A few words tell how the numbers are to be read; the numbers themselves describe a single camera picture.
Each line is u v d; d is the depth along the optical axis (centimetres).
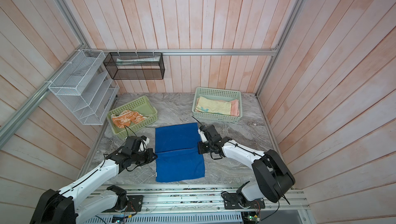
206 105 110
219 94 118
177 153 88
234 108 106
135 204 73
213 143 68
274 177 43
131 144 66
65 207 39
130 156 65
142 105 114
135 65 104
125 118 100
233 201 73
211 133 69
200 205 73
